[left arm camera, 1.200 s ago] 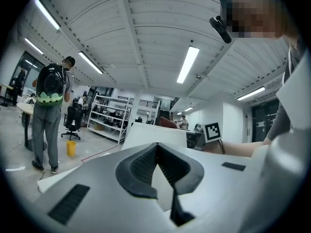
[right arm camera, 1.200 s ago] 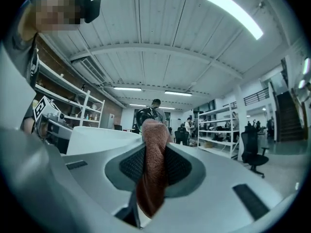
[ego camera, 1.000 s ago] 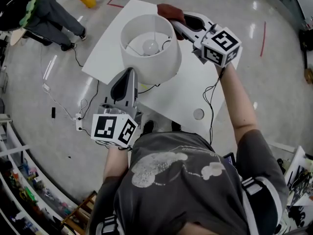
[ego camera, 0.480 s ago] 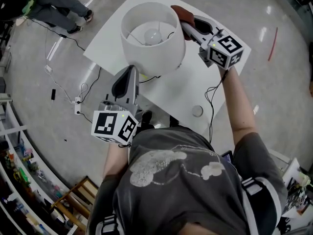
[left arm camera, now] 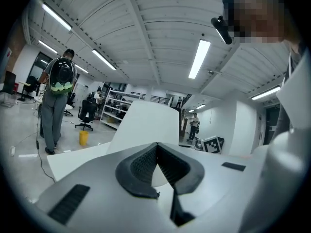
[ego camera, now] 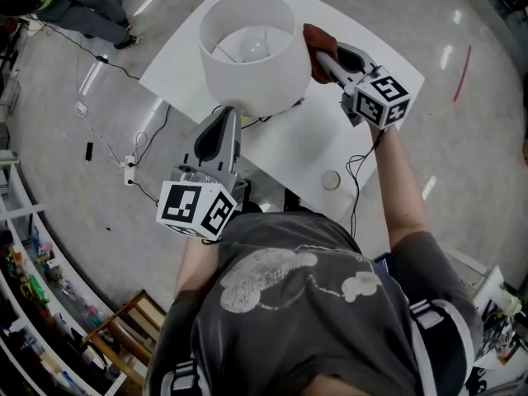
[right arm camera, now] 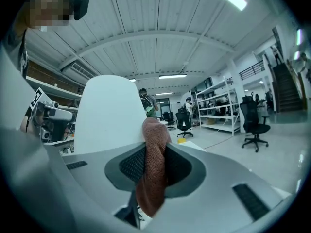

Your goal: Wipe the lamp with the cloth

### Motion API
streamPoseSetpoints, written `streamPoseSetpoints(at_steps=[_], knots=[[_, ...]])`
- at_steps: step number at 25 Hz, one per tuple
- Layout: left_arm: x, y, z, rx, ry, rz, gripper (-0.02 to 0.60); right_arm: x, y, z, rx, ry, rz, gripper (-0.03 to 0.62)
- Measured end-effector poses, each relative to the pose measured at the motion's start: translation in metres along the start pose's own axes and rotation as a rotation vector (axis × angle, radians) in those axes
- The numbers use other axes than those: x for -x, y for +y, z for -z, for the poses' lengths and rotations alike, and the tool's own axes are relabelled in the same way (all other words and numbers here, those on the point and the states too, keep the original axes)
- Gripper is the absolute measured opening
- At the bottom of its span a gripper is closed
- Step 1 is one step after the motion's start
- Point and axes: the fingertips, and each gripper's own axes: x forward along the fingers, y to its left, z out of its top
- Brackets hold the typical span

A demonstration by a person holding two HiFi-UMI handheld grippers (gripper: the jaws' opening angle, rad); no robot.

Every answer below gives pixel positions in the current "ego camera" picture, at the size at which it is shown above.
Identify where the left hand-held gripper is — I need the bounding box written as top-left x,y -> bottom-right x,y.
155,107 -> 252,240

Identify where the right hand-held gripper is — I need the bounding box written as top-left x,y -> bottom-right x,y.
315,42 -> 412,131

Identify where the reddish brown cloth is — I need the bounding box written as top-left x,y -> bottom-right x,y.
303,23 -> 340,85

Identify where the white board panel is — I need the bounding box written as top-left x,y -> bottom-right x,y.
198,0 -> 311,119

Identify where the person's left forearm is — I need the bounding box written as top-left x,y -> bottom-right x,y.
175,232 -> 220,297

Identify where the person's right forearm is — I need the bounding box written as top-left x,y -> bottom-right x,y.
369,124 -> 435,259

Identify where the white power strip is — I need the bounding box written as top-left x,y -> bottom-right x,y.
123,154 -> 138,186

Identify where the person's gray shirt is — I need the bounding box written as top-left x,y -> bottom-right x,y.
144,210 -> 484,396

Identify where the wooden chair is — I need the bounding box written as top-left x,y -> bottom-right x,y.
80,289 -> 167,387

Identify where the white cluttered shelf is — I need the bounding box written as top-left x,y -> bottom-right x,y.
0,150 -> 127,396

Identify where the cluttered white table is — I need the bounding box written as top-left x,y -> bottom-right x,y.
465,262 -> 528,396

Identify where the white floor cable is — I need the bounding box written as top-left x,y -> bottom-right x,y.
77,111 -> 149,168

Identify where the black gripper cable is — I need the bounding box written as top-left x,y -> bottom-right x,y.
345,129 -> 387,238

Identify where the black floor cable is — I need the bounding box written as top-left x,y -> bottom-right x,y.
39,21 -> 142,81

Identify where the gray shoulder strap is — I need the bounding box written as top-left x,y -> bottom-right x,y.
159,359 -> 200,396
407,298 -> 469,396

